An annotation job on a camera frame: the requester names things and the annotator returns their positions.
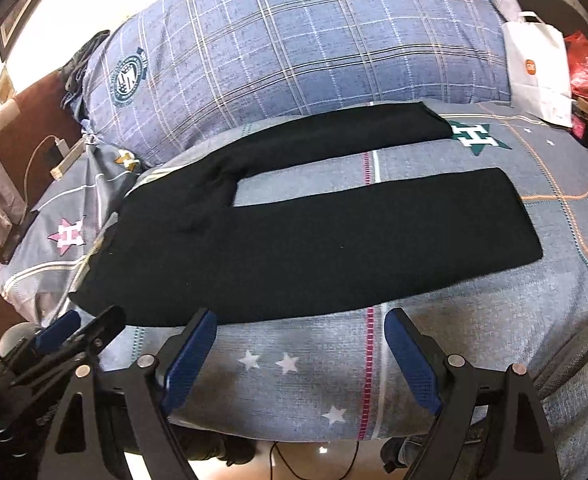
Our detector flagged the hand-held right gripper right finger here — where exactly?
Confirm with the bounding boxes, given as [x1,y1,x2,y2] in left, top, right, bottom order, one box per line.
[384,307,562,480]

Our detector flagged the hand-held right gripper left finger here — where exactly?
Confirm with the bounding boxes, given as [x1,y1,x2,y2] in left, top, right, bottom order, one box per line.
[36,307,219,480]

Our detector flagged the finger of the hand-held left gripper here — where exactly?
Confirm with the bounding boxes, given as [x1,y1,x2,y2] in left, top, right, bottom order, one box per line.
[31,310,82,353]
[11,305,127,386]

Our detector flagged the black pants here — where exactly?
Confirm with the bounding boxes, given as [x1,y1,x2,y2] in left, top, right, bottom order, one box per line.
[69,101,544,328]

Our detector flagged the grey star-print bed sheet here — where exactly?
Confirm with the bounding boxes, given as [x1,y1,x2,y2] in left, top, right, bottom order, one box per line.
[66,100,588,443]

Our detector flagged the grey star-print pillow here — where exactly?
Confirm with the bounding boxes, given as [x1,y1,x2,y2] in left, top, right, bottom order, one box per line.
[0,132,149,321]

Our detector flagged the beige power strip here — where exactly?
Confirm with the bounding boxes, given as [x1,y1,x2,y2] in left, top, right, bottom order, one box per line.
[49,137,87,181]

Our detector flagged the brown wooden headboard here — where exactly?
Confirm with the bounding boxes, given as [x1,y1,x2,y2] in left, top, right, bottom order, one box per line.
[0,67,90,321]

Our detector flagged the dark cloth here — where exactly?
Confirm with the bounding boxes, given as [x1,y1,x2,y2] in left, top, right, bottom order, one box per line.
[60,30,112,111]

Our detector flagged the small pink box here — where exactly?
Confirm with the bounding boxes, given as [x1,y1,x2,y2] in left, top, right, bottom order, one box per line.
[571,100,588,143]

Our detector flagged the white paper bag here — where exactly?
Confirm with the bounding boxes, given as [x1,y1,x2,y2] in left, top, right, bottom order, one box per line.
[501,11,574,128]

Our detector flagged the blue plaid quilt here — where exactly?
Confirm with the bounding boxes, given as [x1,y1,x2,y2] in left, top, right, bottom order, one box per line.
[61,0,514,168]

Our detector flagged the black chair back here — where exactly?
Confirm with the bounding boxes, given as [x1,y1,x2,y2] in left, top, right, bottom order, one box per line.
[508,0,588,36]

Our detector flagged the thin black cable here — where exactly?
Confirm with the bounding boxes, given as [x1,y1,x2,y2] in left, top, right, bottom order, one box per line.
[269,440,359,480]

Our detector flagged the white charger cable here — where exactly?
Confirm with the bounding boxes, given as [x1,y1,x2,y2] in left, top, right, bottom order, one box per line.
[24,135,57,211]

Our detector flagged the small wall plate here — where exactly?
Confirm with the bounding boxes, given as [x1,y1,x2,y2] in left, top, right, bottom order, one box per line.
[0,67,17,106]

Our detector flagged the framed wall picture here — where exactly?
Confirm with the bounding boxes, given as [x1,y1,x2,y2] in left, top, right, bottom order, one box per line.
[0,0,45,61]

